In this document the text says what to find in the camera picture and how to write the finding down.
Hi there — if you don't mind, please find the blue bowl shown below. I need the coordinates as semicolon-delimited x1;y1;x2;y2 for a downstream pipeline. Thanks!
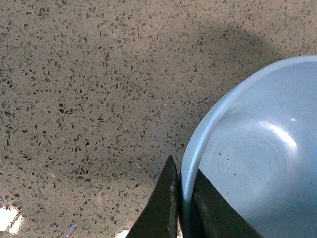
180;55;317;238

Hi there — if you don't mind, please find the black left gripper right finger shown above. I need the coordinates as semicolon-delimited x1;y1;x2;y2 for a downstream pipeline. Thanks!
192;170;262;238

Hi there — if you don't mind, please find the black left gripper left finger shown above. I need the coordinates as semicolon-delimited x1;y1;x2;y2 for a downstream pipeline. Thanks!
127;155;179;238

